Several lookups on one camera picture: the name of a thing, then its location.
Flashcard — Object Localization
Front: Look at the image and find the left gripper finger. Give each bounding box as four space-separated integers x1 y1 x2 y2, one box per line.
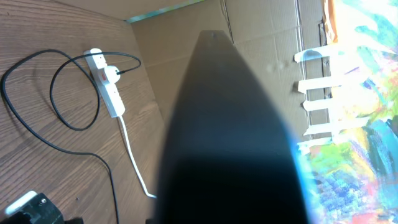
154 30 308 223

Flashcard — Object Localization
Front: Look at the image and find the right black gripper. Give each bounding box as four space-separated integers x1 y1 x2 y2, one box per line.
1 193 84 224

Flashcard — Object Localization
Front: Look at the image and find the black USB charging cable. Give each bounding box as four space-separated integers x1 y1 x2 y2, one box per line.
0 49 142 224

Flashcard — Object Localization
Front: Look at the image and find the white charger plug adapter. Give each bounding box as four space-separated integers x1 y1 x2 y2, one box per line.
101 65 120 85

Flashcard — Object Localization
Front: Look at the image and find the colourful painted poster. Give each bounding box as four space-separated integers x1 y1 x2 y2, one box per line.
294 0 397 223

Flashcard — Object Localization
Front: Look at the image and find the white power strip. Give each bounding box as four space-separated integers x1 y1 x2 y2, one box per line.
83 48 125 118

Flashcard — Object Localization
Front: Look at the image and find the white power strip cord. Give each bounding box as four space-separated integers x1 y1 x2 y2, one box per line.
118 114 157 199

